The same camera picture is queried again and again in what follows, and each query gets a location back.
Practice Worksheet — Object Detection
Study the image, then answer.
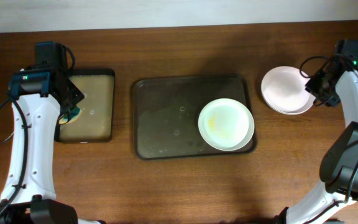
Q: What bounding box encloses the green and yellow sponge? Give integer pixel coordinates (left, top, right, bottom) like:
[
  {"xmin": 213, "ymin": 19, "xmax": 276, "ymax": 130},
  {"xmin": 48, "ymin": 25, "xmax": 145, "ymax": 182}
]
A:
[{"xmin": 58, "ymin": 107, "xmax": 82, "ymax": 125}]

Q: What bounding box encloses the light grey plate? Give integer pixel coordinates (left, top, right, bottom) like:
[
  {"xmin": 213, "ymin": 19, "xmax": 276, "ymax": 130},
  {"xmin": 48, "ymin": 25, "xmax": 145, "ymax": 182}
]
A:
[{"xmin": 263, "ymin": 93, "xmax": 315, "ymax": 115}]

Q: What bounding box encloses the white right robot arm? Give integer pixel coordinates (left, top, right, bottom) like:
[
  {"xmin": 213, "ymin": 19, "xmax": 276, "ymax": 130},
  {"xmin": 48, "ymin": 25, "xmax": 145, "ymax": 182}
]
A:
[{"xmin": 274, "ymin": 68, "xmax": 358, "ymax": 223}]

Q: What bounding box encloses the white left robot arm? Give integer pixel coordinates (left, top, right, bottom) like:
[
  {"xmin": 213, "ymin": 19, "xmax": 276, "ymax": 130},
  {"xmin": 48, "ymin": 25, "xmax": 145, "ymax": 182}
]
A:
[{"xmin": 0, "ymin": 69, "xmax": 84, "ymax": 223}]

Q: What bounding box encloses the black water basin tray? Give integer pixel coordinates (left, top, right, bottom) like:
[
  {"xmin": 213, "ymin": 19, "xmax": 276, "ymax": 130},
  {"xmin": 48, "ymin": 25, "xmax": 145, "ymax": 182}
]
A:
[{"xmin": 55, "ymin": 68, "xmax": 115, "ymax": 143}]

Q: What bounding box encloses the large dark serving tray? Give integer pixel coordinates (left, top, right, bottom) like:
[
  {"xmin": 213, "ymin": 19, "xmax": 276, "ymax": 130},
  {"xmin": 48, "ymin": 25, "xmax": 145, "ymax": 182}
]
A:
[{"xmin": 132, "ymin": 74, "xmax": 251, "ymax": 161}]

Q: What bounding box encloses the cream white plate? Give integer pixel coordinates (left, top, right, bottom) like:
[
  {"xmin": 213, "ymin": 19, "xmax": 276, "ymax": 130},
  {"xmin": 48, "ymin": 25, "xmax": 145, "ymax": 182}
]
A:
[{"xmin": 198, "ymin": 98, "xmax": 255, "ymax": 152}]

